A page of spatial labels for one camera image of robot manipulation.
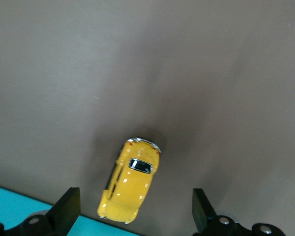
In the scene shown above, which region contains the yellow beetle toy car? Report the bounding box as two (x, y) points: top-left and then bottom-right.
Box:
(96, 136), (162, 225)

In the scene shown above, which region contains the turquoise plastic bin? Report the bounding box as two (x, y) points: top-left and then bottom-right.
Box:
(0, 183), (130, 236)

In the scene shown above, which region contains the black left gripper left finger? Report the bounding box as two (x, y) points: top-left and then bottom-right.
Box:
(0, 187), (81, 236)

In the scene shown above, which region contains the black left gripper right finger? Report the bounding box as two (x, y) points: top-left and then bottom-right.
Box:
(192, 188), (285, 236)

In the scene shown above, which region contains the brown table cover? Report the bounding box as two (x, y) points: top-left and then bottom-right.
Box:
(0, 0), (295, 236)

